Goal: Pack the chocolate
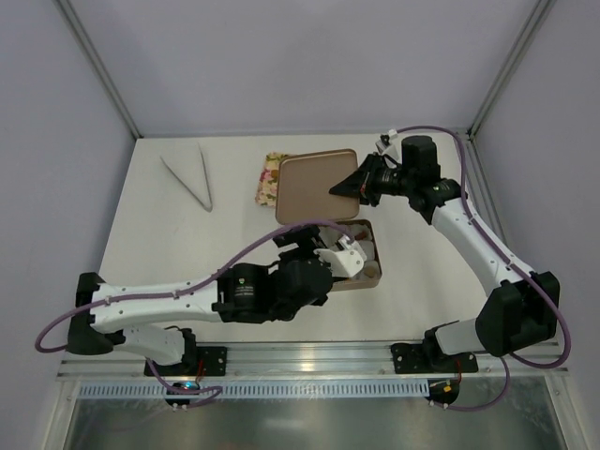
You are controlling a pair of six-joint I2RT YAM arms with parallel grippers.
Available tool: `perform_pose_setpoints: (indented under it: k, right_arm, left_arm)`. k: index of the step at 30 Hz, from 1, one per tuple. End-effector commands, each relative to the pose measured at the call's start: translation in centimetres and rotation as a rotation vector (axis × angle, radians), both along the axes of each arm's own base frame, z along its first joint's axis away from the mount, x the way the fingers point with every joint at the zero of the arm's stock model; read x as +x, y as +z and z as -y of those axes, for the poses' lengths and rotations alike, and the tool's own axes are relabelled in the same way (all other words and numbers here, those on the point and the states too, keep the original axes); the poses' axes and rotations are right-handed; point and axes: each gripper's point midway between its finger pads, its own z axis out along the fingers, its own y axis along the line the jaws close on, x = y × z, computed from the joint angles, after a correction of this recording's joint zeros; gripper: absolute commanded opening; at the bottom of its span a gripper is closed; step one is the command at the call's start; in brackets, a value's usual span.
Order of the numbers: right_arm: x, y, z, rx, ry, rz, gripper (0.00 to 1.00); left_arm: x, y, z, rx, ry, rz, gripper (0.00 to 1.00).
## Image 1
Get tan square tin lid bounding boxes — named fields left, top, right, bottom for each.
left=275, top=149, right=360, bottom=225

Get tan chocolate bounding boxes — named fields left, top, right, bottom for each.
left=364, top=267, right=377, bottom=278

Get metal tweezers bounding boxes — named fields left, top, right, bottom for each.
left=159, top=142, right=214, bottom=214

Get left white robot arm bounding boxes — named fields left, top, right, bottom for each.
left=66, top=224, right=334, bottom=368

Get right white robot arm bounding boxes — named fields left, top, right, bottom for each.
left=329, top=135, right=560, bottom=357

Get tan square tin box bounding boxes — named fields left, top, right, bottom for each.
left=332, top=218, right=383, bottom=292

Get floral pattern tray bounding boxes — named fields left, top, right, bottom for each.
left=255, top=152, right=289, bottom=207

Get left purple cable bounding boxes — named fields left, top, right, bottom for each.
left=36, top=220, right=357, bottom=408

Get purple cable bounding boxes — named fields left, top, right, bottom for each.
left=378, top=124, right=572, bottom=412
left=36, top=220, right=357, bottom=408

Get aluminium rail frame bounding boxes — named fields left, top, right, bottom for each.
left=55, top=339, right=571, bottom=383

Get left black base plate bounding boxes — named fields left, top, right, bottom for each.
left=153, top=343, right=228, bottom=377

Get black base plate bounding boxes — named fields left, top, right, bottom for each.
left=153, top=343, right=228, bottom=377
left=390, top=342, right=479, bottom=374

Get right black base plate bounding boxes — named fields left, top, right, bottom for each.
left=390, top=342, right=479, bottom=374

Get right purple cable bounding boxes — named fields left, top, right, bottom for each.
left=378, top=124, right=572, bottom=412

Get slotted grey cable duct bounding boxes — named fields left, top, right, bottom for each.
left=78, top=379, right=429, bottom=400

